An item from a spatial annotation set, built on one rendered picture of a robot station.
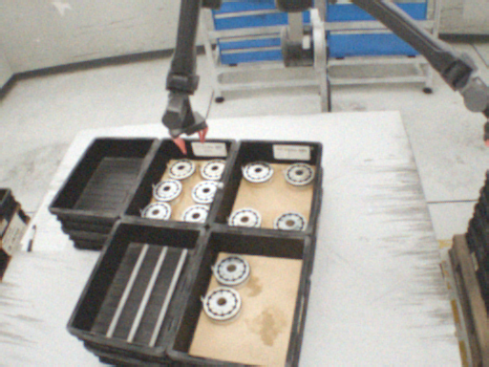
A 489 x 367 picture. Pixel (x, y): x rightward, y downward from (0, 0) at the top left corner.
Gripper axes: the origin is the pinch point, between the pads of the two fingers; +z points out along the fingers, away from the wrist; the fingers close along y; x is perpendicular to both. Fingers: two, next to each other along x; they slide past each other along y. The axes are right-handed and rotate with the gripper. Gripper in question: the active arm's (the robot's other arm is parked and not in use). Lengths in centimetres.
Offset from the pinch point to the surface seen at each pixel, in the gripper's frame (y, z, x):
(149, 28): 77, 77, 282
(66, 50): 0, 85, 341
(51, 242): -59, 35, 33
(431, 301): 35, 36, -70
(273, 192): 18.3, 23.7, -12.3
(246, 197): 10.1, 23.6, -8.2
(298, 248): 8.5, 18.0, -39.0
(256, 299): -8.9, 22.8, -42.5
